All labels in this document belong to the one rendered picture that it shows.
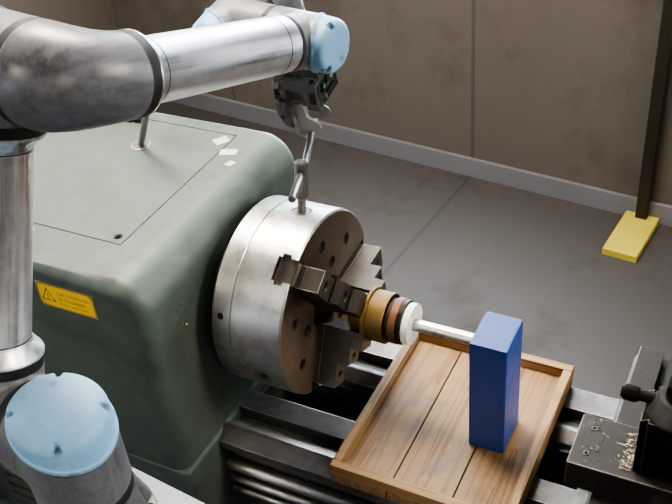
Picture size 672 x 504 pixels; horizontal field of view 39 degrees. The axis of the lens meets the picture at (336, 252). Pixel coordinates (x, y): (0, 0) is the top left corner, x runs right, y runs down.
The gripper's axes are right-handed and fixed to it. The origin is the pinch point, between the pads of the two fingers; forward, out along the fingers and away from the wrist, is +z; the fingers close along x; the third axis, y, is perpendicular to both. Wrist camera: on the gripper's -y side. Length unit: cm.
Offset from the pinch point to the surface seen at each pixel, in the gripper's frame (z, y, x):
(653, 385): 29, 63, -14
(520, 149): 154, -15, 152
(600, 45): 106, 12, 161
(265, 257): 0.8, 6.3, -26.6
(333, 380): 24.2, 15.4, -31.6
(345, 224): 8.5, 11.6, -11.3
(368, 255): 16.0, 14.4, -11.1
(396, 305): 12.2, 24.6, -22.0
